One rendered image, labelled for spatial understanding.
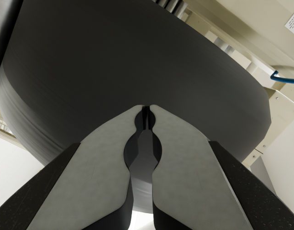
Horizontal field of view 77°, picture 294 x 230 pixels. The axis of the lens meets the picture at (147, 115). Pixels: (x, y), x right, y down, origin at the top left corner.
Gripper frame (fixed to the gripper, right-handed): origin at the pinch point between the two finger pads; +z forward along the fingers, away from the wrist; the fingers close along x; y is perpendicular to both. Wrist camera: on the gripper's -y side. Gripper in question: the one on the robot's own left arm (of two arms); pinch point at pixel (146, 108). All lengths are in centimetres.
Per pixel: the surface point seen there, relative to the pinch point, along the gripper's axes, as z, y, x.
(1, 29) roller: 24.2, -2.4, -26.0
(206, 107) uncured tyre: 9.4, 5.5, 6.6
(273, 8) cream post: 33.7, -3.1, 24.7
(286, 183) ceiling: 157, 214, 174
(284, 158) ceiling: 191, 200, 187
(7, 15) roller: 24.9, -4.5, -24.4
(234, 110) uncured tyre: 10.7, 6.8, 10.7
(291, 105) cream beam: 54, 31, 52
